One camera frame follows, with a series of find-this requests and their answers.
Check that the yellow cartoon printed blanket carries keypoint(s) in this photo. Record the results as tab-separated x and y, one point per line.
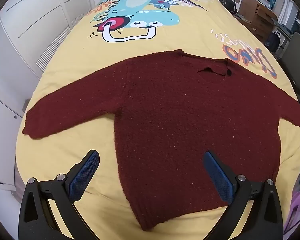
190	42

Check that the grey chair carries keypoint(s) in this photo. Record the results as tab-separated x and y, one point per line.
296	60

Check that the dark red knitted sweater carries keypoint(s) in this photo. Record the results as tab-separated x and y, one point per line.
165	117

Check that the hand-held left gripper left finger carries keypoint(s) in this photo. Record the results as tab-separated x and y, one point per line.
83	177

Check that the dark tote bag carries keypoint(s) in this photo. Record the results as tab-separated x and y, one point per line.
273	41

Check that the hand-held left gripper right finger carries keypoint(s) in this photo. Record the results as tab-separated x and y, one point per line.
218	177

